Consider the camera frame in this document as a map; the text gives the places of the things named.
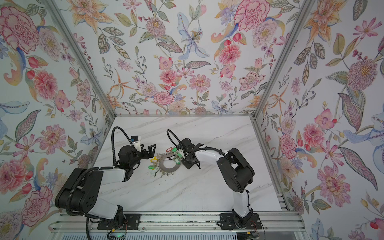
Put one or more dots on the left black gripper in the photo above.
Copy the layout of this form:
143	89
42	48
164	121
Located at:
144	152

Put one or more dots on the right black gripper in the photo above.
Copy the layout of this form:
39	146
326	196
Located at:
186	154

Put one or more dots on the large metal keyring with keys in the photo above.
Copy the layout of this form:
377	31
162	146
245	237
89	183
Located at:
165	164

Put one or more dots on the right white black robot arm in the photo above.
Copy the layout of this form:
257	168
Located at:
237	174

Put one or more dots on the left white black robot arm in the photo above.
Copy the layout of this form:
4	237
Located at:
80	194

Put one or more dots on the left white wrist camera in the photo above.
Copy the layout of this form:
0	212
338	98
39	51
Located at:
135	140

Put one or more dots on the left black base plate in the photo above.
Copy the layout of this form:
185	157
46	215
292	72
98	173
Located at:
128	222

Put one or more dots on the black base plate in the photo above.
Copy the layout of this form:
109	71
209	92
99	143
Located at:
128	222
235	222

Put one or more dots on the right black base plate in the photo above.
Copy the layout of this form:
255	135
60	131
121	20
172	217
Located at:
235	222

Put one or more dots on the left aluminium corner post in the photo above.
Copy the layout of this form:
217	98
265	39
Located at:
57	17

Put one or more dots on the aluminium corner post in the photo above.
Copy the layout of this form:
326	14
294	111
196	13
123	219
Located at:
299	22
57	17

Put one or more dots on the aluminium mounting rail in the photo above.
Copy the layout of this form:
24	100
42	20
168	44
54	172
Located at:
151	222

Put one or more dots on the right aluminium corner post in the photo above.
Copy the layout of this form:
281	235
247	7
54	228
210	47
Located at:
299	22

